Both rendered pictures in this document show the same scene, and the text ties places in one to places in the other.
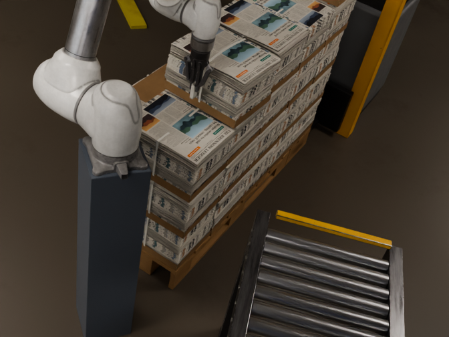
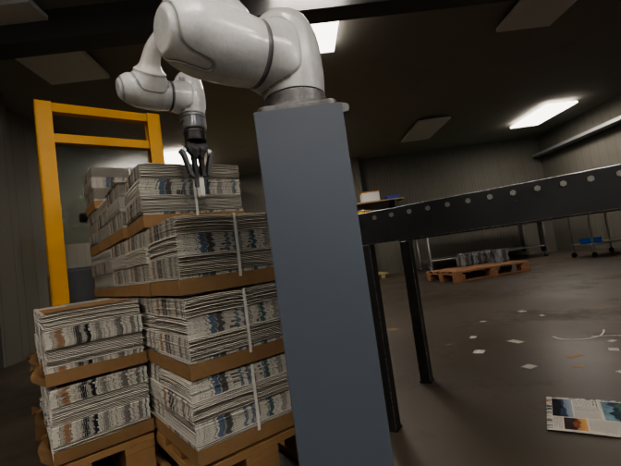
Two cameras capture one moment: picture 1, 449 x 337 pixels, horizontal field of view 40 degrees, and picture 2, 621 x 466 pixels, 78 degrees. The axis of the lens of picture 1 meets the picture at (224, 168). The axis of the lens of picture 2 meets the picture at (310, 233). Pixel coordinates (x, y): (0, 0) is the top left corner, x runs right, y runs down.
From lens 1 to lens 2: 236 cm
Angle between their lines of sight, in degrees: 72
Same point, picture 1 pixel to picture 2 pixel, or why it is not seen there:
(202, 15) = (196, 83)
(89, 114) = (288, 28)
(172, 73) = (152, 200)
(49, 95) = (226, 13)
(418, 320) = not seen: hidden behind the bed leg
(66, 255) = not seen: outside the picture
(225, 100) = (226, 194)
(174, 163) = (261, 232)
